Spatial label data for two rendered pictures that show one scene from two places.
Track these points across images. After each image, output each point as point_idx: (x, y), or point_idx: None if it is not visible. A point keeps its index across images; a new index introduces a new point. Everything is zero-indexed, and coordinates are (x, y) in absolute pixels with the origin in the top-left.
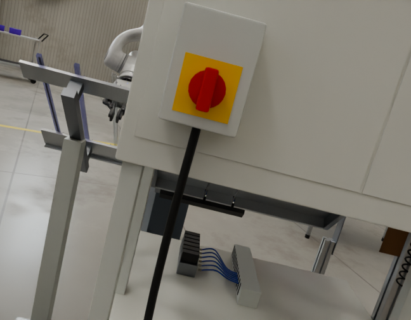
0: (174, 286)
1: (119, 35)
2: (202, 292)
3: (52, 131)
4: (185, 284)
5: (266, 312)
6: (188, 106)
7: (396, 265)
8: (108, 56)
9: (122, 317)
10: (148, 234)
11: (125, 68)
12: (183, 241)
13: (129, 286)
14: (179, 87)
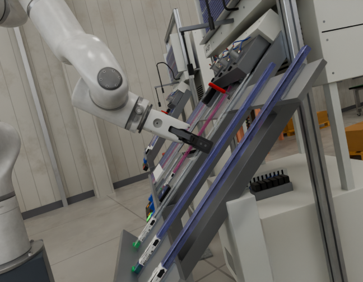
0: (308, 186)
1: (99, 42)
2: (296, 182)
3: (176, 262)
4: (299, 186)
5: None
6: None
7: (234, 141)
8: (125, 79)
9: None
10: (259, 212)
11: (131, 94)
12: (271, 182)
13: (338, 189)
14: None
